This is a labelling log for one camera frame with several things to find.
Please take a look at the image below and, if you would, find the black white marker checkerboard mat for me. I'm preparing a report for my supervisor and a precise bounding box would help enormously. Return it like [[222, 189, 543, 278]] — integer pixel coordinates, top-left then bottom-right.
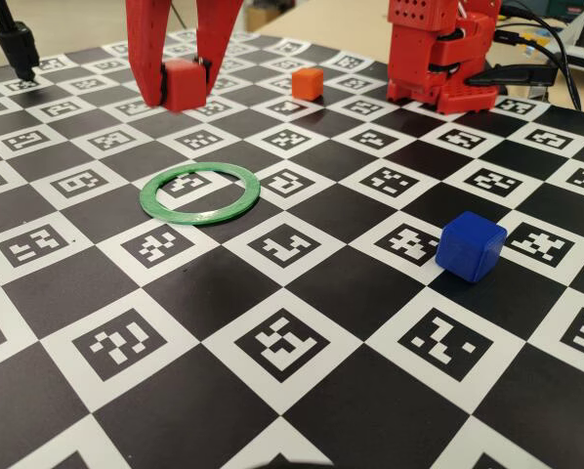
[[0, 27, 584, 469]]

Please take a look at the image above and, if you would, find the orange cube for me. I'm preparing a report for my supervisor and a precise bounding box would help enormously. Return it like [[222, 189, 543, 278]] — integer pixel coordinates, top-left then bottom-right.
[[290, 66, 325, 103]]

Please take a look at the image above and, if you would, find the red perforated robot base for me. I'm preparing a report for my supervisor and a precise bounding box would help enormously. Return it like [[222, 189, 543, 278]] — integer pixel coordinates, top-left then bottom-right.
[[387, 80, 499, 116]]

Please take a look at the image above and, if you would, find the cardboard box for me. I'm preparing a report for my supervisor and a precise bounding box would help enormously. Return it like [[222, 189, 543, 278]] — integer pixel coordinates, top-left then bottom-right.
[[245, 3, 283, 29]]

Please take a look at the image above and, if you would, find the blue cube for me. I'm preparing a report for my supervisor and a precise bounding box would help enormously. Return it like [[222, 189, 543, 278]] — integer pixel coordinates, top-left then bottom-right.
[[434, 210, 509, 284]]

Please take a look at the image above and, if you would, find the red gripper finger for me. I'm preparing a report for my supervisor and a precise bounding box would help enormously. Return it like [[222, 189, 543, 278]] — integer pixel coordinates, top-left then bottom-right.
[[195, 0, 245, 95], [124, 0, 170, 108]]

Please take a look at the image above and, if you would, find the large black plug connector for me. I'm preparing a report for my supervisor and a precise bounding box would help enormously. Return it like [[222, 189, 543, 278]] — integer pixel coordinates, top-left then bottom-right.
[[466, 63, 561, 90]]

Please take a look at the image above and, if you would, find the red cube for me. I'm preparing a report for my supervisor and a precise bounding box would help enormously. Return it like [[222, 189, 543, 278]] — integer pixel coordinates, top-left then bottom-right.
[[164, 58, 209, 113]]

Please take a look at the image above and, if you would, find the small black plug connector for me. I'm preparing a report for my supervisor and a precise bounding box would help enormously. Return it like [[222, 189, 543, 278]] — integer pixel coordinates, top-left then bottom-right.
[[494, 29, 540, 49]]

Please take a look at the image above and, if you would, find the green ring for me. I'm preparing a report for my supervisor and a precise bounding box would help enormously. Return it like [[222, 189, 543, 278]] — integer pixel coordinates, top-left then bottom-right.
[[139, 161, 263, 227]]

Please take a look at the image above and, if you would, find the dark teal box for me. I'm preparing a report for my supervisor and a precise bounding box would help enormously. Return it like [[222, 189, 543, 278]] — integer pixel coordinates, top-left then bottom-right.
[[545, 0, 584, 21]]

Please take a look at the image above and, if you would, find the black cable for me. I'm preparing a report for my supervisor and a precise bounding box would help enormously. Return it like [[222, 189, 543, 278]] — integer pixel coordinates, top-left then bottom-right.
[[500, 0, 584, 111]]

